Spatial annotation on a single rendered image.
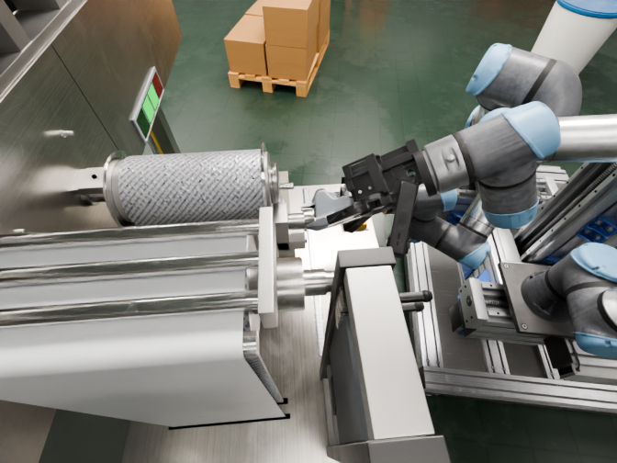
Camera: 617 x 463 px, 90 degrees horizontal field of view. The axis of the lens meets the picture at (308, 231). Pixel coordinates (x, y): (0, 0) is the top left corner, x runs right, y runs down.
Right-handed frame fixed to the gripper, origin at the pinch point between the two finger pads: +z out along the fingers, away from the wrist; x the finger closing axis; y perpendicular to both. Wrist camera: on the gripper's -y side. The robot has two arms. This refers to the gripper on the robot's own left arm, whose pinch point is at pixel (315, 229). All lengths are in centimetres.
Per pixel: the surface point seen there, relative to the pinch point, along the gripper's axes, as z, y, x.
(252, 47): 73, 190, -186
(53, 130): 30.1, 27.4, 18.9
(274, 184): 4.1, 9.8, 1.0
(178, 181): 16.5, 14.3, 10.1
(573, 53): -170, 97, -292
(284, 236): 9.2, 1.4, -6.3
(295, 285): -2.8, -7.1, 18.8
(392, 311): -13.2, -10.9, 24.5
